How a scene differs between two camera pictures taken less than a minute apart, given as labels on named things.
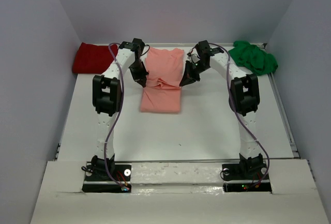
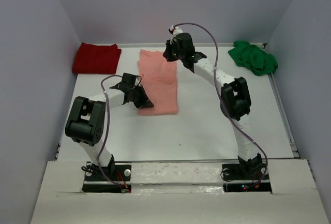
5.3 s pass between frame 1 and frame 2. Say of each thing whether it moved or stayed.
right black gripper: moved
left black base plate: stayed
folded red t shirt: stayed
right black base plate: stayed
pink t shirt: moved
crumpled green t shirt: stayed
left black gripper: moved
